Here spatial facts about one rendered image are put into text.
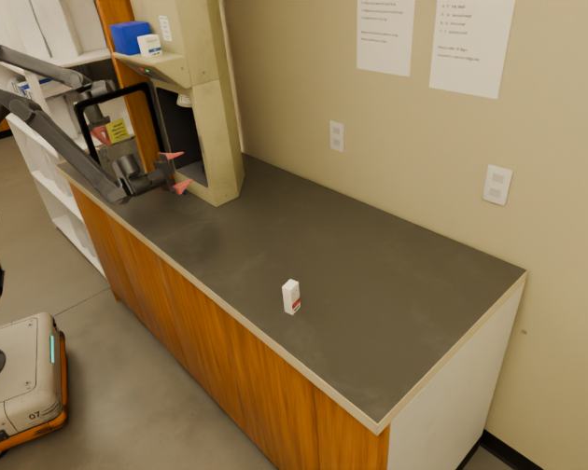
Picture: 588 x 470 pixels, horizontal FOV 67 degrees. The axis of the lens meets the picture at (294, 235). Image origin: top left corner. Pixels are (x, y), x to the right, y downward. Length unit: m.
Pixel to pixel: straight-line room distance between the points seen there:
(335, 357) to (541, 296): 0.71
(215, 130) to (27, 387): 1.38
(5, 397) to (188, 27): 1.68
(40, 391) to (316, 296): 1.39
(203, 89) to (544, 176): 1.09
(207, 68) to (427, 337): 1.11
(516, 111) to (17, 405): 2.14
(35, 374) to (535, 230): 2.06
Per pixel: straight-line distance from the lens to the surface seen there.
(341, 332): 1.18
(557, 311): 1.55
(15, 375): 2.41
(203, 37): 1.61
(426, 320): 1.23
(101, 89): 1.85
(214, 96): 1.66
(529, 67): 1.30
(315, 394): 1.23
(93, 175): 1.52
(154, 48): 1.64
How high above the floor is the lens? 1.80
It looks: 34 degrees down
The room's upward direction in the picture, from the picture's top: 5 degrees counter-clockwise
